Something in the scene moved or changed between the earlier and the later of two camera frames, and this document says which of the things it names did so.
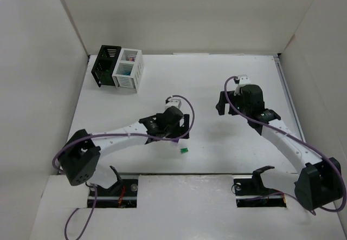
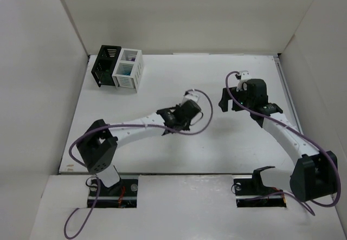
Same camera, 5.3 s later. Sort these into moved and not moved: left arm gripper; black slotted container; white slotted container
Moved: left arm gripper
Not moved: black slotted container; white slotted container
